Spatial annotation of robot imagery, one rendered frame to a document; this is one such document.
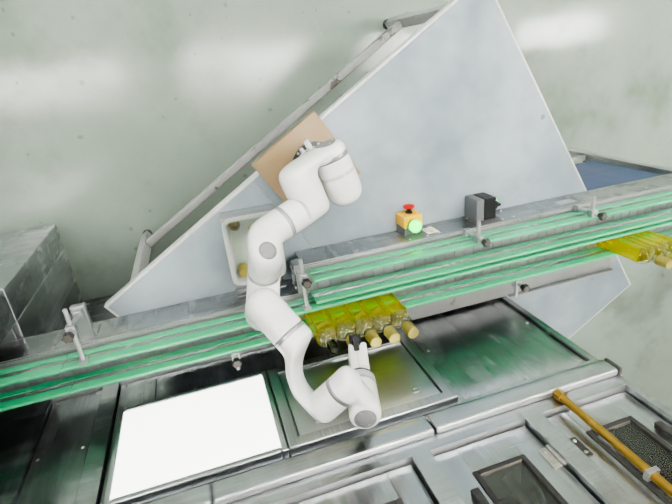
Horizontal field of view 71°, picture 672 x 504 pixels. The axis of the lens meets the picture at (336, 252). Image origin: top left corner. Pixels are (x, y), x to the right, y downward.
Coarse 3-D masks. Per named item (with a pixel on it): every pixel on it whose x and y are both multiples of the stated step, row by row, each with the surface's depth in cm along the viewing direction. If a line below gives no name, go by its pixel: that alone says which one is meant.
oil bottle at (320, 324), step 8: (312, 312) 145; (320, 312) 145; (312, 320) 141; (320, 320) 140; (328, 320) 140; (312, 328) 142; (320, 328) 136; (328, 328) 136; (320, 336) 134; (328, 336) 134; (336, 336) 136; (320, 344) 136
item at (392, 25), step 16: (400, 16) 199; (416, 16) 183; (432, 16) 174; (384, 32) 199; (368, 48) 197; (352, 64) 197; (336, 80) 198; (320, 96) 198; (304, 112) 198; (256, 144) 199; (240, 160) 197; (224, 176) 198; (208, 192) 198; (192, 208) 198; (176, 224) 199; (144, 240) 200; (144, 256) 185
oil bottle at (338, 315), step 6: (336, 306) 146; (342, 306) 146; (330, 312) 143; (336, 312) 143; (342, 312) 142; (330, 318) 142; (336, 318) 140; (342, 318) 139; (348, 318) 139; (336, 324) 137; (342, 324) 136; (348, 324) 136; (354, 324) 137; (336, 330) 137; (342, 330) 135; (348, 330) 135; (354, 330) 136; (342, 336) 136
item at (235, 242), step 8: (240, 216) 140; (248, 216) 141; (256, 216) 141; (224, 224) 139; (240, 224) 148; (248, 224) 149; (224, 232) 140; (232, 232) 148; (240, 232) 149; (224, 240) 141; (232, 240) 149; (240, 240) 150; (232, 248) 150; (240, 248) 151; (232, 256) 149; (240, 256) 152; (232, 264) 145; (232, 272) 145; (240, 280) 148
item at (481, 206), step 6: (468, 198) 169; (474, 198) 167; (480, 198) 166; (486, 198) 165; (492, 198) 165; (468, 204) 170; (474, 204) 166; (480, 204) 165; (486, 204) 166; (492, 204) 166; (468, 210) 170; (474, 210) 167; (480, 210) 166; (486, 210) 166; (492, 210) 167; (468, 216) 171; (474, 216) 167; (480, 216) 167; (486, 216) 167; (492, 216) 168
